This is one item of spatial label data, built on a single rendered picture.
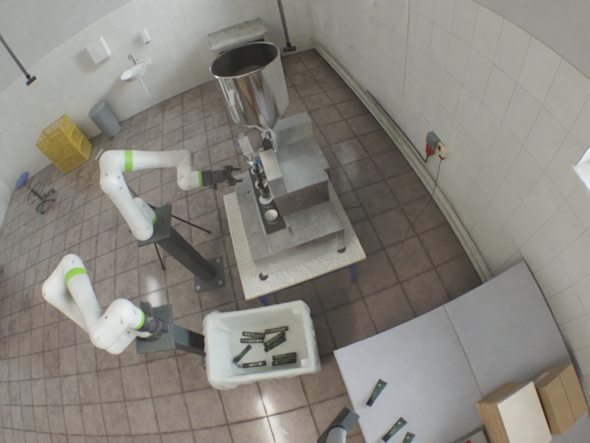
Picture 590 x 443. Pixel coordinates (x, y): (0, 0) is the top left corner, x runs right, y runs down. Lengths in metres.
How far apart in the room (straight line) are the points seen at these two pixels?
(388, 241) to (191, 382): 2.07
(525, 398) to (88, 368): 3.51
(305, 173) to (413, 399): 1.22
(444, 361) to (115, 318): 1.51
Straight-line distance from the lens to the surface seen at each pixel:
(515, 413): 1.55
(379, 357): 1.57
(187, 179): 1.64
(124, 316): 1.13
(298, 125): 1.52
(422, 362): 1.61
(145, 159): 1.63
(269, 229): 1.51
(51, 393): 3.96
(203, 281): 2.72
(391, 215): 2.73
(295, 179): 1.23
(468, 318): 1.72
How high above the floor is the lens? 2.31
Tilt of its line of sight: 58 degrees down
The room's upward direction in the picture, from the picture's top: 18 degrees counter-clockwise
